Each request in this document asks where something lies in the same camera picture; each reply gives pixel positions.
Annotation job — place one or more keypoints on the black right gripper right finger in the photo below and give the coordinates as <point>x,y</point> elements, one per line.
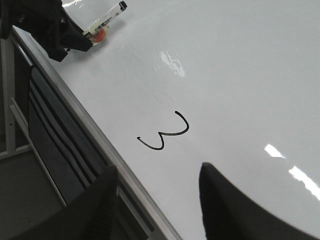
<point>228,214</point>

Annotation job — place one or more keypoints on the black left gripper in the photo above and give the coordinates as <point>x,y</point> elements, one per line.
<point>47,22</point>

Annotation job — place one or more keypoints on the grey fabric black-striped organizer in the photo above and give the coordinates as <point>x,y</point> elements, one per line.
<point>70,156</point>

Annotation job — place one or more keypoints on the white whiteboard with aluminium frame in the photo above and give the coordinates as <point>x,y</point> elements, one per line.
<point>176,83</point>

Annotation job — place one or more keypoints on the grey metal frame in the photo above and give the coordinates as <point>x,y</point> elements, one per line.
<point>13,115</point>

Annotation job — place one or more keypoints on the white black-tipped whiteboard marker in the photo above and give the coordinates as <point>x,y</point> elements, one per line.
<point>98,30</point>

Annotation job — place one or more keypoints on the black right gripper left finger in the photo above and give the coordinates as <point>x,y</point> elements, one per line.
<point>90,216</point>

